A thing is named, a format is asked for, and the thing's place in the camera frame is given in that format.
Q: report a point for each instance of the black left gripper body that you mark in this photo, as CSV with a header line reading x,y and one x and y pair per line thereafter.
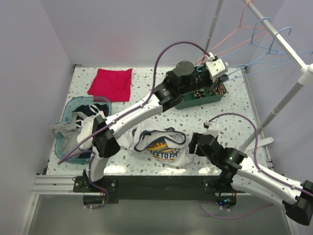
x,y
200,82

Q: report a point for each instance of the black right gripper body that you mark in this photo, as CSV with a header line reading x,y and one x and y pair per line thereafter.
x,y
195,136

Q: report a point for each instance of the white graphic tank top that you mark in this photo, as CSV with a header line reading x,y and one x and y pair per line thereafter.
x,y
166,145

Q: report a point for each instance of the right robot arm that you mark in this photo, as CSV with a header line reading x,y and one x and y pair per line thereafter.
x,y
239,172

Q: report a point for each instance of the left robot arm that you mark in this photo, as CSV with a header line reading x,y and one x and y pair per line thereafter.
x,y
183,79

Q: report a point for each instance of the green compartment tray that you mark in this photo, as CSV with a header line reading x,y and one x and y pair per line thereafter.
x,y
204,96

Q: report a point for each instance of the red folded cloth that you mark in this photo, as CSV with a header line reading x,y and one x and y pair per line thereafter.
x,y
113,85

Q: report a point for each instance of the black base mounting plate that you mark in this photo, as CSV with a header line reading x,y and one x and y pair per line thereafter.
x,y
199,188

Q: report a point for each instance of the white cloth in basket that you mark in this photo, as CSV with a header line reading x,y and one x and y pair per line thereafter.
x,y
86,130

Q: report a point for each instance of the blue laundry basket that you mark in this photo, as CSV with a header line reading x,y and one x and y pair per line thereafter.
x,y
79,111

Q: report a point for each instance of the grey cloth over basket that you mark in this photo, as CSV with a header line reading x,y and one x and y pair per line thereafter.
x,y
66,133

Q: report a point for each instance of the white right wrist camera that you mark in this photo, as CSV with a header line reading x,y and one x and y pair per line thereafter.
x,y
212,128

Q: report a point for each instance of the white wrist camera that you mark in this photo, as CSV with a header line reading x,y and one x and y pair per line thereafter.
x,y
216,67
212,128

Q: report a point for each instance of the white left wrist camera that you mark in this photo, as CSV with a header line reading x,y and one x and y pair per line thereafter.
x,y
216,67

